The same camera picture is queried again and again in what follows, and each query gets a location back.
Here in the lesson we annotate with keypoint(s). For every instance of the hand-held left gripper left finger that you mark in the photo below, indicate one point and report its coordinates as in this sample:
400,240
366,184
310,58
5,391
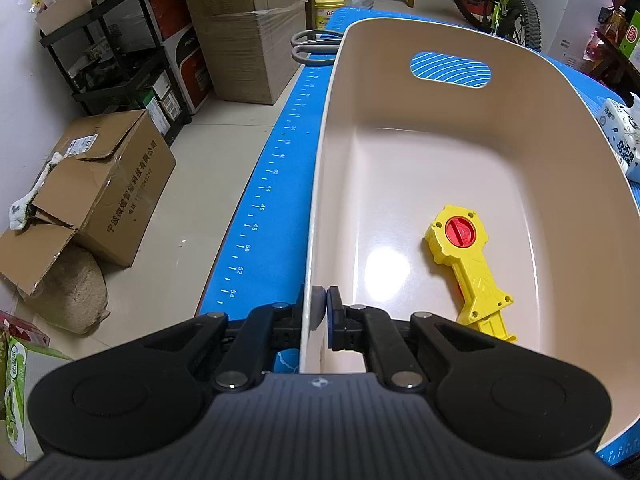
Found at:
316,306

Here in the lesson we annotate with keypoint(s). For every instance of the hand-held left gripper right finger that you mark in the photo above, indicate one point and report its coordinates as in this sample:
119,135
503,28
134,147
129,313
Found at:
332,306

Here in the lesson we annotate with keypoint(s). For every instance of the yellow plastic toy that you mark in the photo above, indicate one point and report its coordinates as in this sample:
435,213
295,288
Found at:
480,280

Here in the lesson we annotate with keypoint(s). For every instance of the beige plastic bin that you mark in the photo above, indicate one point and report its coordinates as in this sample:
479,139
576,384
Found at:
425,160

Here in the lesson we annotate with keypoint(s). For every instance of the blue silicone mat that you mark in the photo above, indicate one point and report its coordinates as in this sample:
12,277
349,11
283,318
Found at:
280,220

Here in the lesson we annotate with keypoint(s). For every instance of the open torn cardboard box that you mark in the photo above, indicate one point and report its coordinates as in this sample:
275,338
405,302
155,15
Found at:
115,185

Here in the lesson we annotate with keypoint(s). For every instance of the beige sack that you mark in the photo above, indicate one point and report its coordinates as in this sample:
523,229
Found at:
75,295

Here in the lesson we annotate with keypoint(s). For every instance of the plastic wrapped cardboard box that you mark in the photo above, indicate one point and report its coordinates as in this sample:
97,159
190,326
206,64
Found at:
250,55

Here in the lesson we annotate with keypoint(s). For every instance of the red and white appliance box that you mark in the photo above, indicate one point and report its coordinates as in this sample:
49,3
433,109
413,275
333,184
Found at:
190,65

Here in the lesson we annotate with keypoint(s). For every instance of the black metal rack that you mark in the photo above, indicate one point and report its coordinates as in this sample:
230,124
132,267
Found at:
150,60

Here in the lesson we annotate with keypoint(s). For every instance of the red flat box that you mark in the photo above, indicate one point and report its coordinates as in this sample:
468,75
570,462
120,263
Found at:
20,327

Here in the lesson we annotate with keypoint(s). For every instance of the yellow plastic jug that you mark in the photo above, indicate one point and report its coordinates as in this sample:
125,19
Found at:
329,5

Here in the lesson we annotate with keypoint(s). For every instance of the green printed carton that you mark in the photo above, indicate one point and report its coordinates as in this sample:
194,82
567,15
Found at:
25,385

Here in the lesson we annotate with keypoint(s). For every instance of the white tissue pack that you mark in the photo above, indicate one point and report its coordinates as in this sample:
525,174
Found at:
622,135

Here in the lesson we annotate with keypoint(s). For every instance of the green and black bicycle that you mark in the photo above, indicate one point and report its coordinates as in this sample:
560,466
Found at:
525,15

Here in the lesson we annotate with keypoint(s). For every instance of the white cabinet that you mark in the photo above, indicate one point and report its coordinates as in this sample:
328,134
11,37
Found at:
575,10

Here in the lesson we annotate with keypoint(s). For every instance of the orange drink bottle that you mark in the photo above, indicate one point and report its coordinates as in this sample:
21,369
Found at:
617,22

